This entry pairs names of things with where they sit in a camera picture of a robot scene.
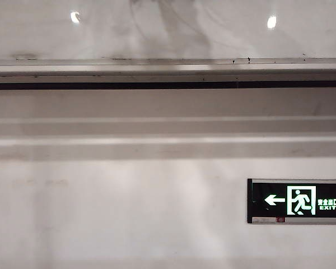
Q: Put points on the white whiteboard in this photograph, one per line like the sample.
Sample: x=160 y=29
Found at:
x=226 y=36

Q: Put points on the aluminium whiteboard tray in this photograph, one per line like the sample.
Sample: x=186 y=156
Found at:
x=156 y=73

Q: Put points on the green black exit sign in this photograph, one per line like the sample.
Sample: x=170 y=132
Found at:
x=271 y=190

